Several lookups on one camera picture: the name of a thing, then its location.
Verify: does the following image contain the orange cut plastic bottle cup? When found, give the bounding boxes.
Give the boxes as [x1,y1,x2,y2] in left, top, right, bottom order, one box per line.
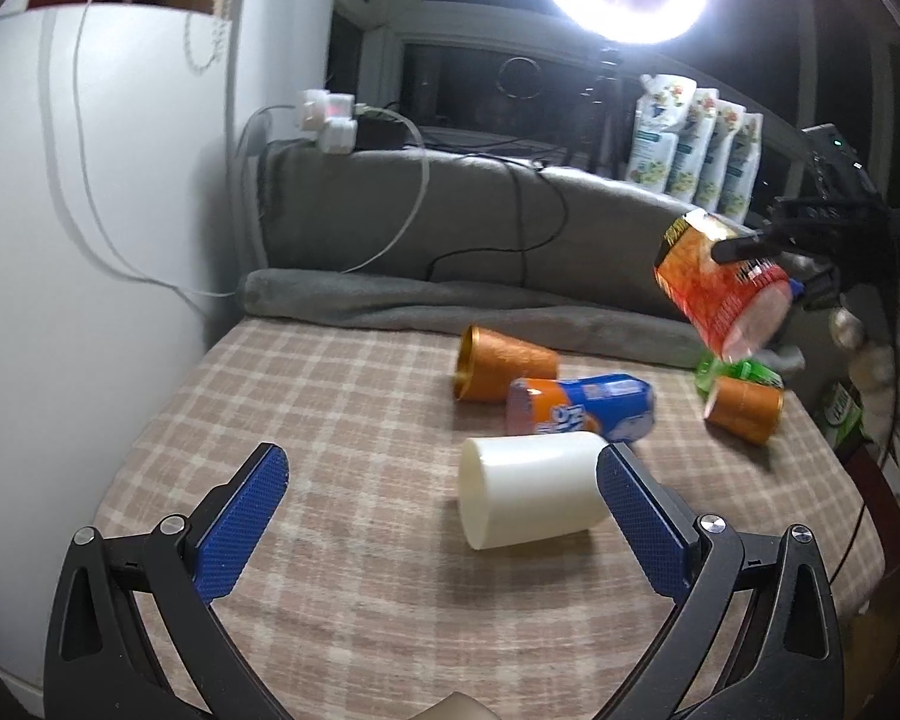
[653,208,792,362]

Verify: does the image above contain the green tea bottle cup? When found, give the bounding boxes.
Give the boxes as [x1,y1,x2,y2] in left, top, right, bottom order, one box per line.
[694,353,785,398]

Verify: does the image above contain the orange paper cup right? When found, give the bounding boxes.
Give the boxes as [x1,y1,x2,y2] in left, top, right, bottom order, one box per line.
[704,376,784,445]

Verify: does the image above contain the orange paper cup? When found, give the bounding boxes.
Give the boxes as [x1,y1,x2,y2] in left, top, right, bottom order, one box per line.
[704,376,784,445]
[452,325,559,403]

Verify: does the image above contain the orange blue bottle cup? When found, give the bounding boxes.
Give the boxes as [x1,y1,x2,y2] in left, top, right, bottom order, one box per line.
[505,374,655,442]

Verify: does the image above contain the orange paper cup left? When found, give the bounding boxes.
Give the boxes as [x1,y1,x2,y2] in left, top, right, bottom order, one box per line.
[452,325,559,403]

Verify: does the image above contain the grey rolled blanket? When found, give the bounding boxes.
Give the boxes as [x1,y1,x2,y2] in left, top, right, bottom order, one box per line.
[238,266,806,377]

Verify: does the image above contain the green paper shopping bag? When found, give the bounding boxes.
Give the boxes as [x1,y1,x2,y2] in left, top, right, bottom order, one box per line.
[814,379,865,461]

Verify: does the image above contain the grey sofa backrest cushion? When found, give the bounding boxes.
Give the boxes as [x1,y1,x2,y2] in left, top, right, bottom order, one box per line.
[258,142,688,320]

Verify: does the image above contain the white power strip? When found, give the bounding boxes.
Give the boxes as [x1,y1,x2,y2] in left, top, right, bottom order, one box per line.
[295,89,357,154]

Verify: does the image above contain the black cable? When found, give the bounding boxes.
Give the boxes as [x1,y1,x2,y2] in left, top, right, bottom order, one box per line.
[422,152,572,288]

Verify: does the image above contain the white cable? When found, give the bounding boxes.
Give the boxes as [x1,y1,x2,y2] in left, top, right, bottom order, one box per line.
[71,0,431,301]

